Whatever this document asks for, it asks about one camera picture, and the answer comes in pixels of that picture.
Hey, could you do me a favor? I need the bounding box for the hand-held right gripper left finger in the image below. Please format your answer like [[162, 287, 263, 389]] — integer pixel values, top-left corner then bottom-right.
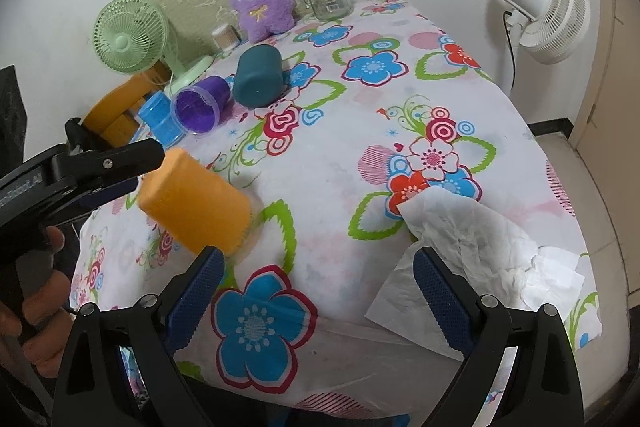
[[51, 246, 226, 427]]

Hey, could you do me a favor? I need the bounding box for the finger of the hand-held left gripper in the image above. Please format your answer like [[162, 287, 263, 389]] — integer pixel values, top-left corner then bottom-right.
[[75, 177, 142, 215], [50, 119, 166, 191]]

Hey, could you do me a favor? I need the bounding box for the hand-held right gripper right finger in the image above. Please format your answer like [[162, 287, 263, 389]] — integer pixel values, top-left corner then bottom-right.
[[412, 247, 586, 427]]

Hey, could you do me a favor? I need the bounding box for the orange cup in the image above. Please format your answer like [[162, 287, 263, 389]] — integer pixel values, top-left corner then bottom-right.
[[137, 147, 254, 258]]

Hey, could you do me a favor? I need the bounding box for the blue cup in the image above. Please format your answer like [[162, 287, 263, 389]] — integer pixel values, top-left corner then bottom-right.
[[137, 91, 187, 145]]

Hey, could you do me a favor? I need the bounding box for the purple cup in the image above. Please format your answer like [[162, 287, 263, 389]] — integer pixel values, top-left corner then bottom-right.
[[171, 76, 232, 138]]

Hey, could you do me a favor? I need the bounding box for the teal cup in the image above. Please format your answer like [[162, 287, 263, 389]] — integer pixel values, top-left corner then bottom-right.
[[233, 44, 285, 108]]

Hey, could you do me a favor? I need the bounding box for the person's left hand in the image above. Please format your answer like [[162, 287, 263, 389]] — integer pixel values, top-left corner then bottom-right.
[[0, 227, 77, 379]]

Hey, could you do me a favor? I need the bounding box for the orange wooden chair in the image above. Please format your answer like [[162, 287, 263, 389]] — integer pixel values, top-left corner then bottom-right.
[[82, 59, 173, 142]]

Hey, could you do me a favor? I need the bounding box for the crumpled white tissue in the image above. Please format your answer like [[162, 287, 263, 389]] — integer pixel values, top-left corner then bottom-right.
[[365, 186, 586, 360]]

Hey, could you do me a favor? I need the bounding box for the dark cloth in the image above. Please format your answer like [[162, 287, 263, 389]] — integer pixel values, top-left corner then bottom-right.
[[0, 66, 28, 170]]

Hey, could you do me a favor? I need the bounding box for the green desk fan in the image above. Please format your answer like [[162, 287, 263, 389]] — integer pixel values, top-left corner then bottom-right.
[[91, 0, 217, 98]]

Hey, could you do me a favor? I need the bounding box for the floral tablecloth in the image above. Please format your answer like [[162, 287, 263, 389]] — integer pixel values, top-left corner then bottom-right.
[[70, 0, 603, 413]]

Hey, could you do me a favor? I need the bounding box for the cotton swab container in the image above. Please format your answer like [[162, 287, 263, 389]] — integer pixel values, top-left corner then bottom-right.
[[211, 24, 243, 55]]

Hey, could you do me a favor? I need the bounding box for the purple plush toy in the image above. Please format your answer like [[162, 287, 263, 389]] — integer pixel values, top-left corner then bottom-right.
[[229, 0, 297, 44]]

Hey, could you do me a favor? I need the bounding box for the beige door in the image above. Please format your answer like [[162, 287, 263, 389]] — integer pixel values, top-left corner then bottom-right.
[[570, 0, 640, 148]]

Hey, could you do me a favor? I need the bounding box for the white standing fan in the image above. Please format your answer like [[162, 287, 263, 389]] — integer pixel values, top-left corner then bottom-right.
[[487, 0, 592, 94]]

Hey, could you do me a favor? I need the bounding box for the black fan cable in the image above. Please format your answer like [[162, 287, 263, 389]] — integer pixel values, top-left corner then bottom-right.
[[501, 9, 517, 80]]

